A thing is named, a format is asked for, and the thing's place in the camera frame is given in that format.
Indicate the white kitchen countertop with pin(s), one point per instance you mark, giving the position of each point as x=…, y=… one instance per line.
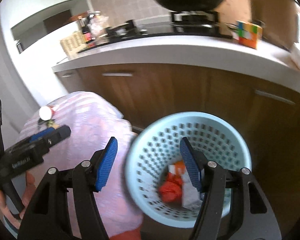
x=165, y=52

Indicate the clear plastic food bag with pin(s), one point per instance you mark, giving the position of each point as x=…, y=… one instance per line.
x=100, y=26

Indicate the person's left hand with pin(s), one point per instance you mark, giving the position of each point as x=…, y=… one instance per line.
x=30, y=187

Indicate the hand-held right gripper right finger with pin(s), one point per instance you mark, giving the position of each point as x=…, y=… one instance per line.
x=191, y=165

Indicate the wall pass-through window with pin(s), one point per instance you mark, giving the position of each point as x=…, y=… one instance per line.
x=50, y=22

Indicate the wooden kitchen cabinet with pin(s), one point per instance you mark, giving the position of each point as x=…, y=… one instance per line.
x=165, y=92

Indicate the white orange carton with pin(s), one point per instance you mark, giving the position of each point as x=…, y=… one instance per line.
x=188, y=197

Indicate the pink lace tablecloth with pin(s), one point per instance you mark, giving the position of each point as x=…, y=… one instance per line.
x=90, y=120

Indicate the black gas hob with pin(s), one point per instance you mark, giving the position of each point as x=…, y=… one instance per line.
x=190, y=31

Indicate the wooden cutting board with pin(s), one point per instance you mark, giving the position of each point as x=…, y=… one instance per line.
x=237, y=5

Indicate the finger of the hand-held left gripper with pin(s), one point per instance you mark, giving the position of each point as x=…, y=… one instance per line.
x=57, y=135
x=41, y=134

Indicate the beige chopstick holder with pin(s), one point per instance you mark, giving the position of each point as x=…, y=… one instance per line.
x=72, y=42

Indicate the brown cooking pot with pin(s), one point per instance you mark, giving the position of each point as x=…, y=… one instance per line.
x=272, y=12

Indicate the red plastic bag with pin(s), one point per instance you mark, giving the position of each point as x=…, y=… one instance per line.
x=170, y=190

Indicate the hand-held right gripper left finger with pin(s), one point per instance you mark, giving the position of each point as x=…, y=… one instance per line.
x=106, y=165

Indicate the orange paper cup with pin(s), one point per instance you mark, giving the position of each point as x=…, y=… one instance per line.
x=45, y=113

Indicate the orange panda snack packet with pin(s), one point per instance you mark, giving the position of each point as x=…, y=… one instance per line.
x=178, y=167

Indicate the green vegetable stalk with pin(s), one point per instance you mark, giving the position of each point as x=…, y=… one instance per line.
x=51, y=123

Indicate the dark soy sauce bottle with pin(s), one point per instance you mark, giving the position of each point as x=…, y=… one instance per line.
x=87, y=33

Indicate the colourful puzzle cube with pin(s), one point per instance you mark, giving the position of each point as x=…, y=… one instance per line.
x=248, y=33

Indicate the light blue plastic basket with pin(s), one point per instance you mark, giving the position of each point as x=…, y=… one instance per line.
x=152, y=135

